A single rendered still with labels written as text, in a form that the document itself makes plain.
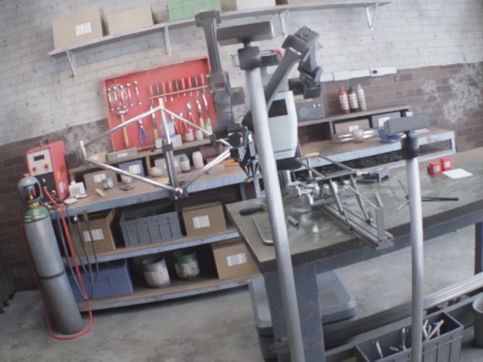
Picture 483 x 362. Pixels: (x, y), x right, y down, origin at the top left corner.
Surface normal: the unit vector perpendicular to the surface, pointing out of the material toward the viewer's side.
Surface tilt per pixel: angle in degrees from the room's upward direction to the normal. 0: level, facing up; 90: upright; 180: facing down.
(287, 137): 90
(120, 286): 90
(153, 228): 90
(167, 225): 90
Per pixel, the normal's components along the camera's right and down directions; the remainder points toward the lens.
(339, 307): -0.07, -0.56
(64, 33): 0.15, 0.15
